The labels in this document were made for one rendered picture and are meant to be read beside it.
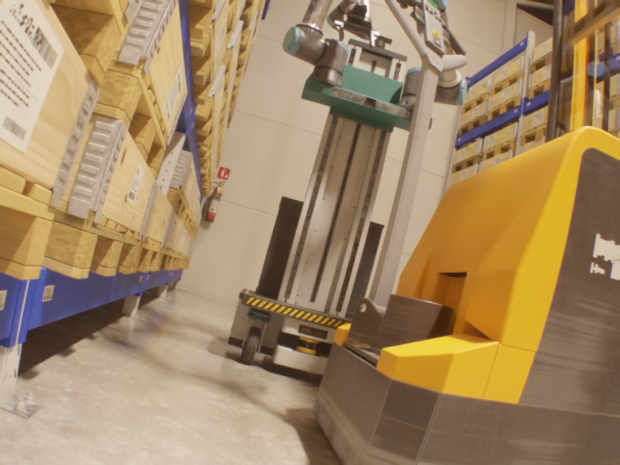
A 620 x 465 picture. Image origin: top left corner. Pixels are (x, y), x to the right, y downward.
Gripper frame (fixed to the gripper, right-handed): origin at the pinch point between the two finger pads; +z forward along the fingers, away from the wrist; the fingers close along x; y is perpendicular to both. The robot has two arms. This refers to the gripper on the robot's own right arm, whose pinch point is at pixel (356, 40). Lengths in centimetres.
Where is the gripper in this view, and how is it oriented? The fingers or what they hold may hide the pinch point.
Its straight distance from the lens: 223.8
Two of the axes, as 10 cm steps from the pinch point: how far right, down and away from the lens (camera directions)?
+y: -2.9, 4.4, 8.5
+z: -0.4, 8.8, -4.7
